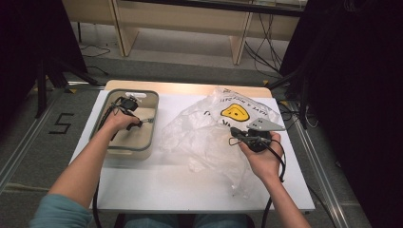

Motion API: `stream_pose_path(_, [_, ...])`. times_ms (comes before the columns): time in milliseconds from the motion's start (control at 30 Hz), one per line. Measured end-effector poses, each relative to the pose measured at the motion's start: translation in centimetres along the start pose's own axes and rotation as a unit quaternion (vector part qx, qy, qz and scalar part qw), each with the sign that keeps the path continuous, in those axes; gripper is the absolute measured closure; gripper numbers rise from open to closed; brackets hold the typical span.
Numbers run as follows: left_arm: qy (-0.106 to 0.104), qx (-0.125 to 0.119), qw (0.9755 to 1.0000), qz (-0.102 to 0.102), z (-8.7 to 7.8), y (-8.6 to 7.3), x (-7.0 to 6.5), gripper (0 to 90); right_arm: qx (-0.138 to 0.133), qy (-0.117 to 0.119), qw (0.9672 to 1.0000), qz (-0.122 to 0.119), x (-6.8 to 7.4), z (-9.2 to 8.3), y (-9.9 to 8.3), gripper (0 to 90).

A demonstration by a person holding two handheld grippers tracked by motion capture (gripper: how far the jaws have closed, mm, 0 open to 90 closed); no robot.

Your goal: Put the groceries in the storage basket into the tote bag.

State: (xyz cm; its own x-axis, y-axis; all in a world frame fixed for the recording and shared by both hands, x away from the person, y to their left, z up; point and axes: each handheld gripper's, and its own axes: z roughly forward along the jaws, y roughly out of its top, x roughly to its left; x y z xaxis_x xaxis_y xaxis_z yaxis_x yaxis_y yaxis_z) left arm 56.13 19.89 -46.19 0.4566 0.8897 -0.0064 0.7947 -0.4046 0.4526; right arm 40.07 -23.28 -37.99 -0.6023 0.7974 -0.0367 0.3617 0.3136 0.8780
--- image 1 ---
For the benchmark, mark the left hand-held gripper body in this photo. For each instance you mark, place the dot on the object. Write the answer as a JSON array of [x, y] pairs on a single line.
[[128, 104]]

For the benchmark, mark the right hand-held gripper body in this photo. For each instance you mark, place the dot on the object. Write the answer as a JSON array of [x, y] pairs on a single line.
[[261, 125]]

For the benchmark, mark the small silver metal piece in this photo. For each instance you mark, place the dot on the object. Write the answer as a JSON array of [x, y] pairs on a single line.
[[148, 120]]

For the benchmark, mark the beige plastic bin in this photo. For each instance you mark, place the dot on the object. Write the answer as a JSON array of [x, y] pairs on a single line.
[[139, 142]]

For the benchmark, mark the clear plastic bag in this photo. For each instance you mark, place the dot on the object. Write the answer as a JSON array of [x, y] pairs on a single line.
[[196, 133]]

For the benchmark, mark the person's left hand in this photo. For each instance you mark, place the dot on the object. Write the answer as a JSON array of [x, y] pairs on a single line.
[[122, 120]]

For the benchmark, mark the person's right hand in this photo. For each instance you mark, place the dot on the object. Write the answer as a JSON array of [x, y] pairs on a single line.
[[266, 161]]

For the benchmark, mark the black metal stand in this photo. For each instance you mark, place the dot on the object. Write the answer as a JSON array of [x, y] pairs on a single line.
[[55, 76], [296, 76]]

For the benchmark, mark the white table cover sheet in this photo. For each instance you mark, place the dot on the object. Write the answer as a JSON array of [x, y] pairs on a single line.
[[177, 186]]

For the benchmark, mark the light wooden desk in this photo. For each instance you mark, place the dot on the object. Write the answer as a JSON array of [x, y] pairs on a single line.
[[180, 19]]

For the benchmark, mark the black curtain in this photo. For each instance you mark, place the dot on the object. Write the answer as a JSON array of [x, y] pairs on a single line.
[[28, 41], [358, 95]]

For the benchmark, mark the person's legs in jeans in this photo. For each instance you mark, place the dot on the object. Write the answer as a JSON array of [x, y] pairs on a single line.
[[187, 221]]

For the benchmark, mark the person's teal sleeve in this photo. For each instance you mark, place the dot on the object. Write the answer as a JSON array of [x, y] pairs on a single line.
[[60, 212]]

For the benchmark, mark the metal floor rail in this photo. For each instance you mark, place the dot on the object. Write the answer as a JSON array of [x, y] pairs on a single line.
[[320, 177], [25, 148]]

